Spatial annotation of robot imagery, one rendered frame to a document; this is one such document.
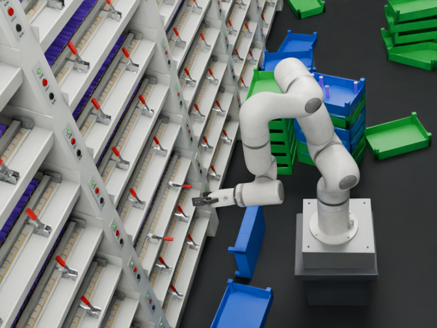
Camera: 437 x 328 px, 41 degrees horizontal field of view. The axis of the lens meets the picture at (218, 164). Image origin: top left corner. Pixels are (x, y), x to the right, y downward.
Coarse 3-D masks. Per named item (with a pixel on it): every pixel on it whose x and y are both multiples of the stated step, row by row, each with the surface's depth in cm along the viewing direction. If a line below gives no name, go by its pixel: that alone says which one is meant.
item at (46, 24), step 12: (24, 0) 147; (36, 0) 150; (48, 0) 149; (60, 0) 151; (72, 0) 154; (36, 12) 147; (48, 12) 149; (60, 12) 150; (72, 12) 157; (36, 24) 145; (48, 24) 146; (60, 24) 151; (36, 36) 139; (48, 36) 145
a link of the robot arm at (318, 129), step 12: (288, 60) 177; (276, 72) 178; (288, 72) 173; (300, 72) 172; (288, 84) 171; (324, 108) 183; (300, 120) 184; (312, 120) 182; (324, 120) 183; (312, 132) 185; (324, 132) 186; (312, 144) 193; (324, 144) 200; (312, 156) 204
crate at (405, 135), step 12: (396, 120) 312; (408, 120) 314; (372, 132) 315; (384, 132) 315; (396, 132) 313; (408, 132) 312; (420, 132) 310; (372, 144) 310; (384, 144) 308; (396, 144) 307; (408, 144) 298; (420, 144) 300; (384, 156) 301
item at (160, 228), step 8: (176, 152) 246; (184, 152) 246; (192, 152) 245; (184, 160) 248; (176, 168) 244; (184, 168) 245; (176, 176) 241; (184, 176) 242; (176, 192) 236; (168, 200) 232; (176, 200) 235; (160, 208) 229; (168, 208) 230; (160, 216) 227; (168, 216) 227; (160, 224) 224; (152, 232) 221; (160, 232) 222; (136, 240) 218; (160, 240) 219; (136, 248) 215; (144, 248) 216; (152, 248) 217; (144, 256) 214; (152, 256) 214; (144, 264) 211; (152, 264) 212
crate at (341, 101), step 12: (312, 72) 290; (324, 84) 290; (336, 84) 287; (348, 84) 283; (360, 84) 277; (324, 96) 283; (336, 96) 281; (348, 96) 280; (360, 96) 276; (336, 108) 270; (348, 108) 266
